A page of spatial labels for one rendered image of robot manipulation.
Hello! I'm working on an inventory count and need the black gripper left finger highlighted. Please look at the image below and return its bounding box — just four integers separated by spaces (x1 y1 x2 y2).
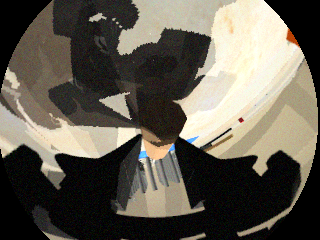
55 133 143 212

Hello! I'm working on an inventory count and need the blue flat strip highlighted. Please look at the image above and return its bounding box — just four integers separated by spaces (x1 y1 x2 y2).
139 136 199 159

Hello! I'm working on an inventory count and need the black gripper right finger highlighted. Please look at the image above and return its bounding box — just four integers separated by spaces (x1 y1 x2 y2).
173 136 257 209

